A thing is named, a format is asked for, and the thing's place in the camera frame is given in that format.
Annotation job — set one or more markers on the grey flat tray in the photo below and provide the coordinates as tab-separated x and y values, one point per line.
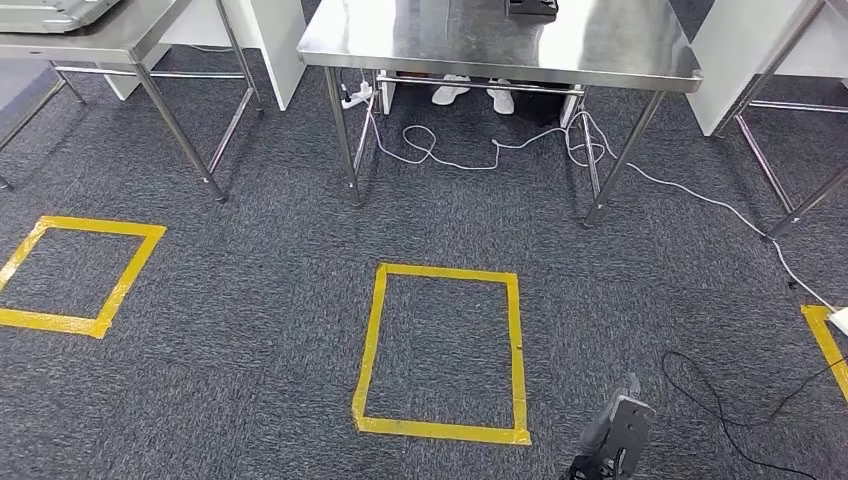
46	13

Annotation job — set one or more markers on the steel workbench table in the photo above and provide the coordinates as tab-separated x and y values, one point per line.
464	40

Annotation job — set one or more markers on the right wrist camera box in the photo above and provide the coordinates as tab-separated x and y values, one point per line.
629	430

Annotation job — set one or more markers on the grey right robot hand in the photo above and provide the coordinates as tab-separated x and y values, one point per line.
596	430

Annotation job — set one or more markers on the yellow floor tape outline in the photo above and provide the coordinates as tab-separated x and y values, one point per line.
371	344
126	272
825	344

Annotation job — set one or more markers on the person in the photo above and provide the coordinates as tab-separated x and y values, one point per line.
450	93

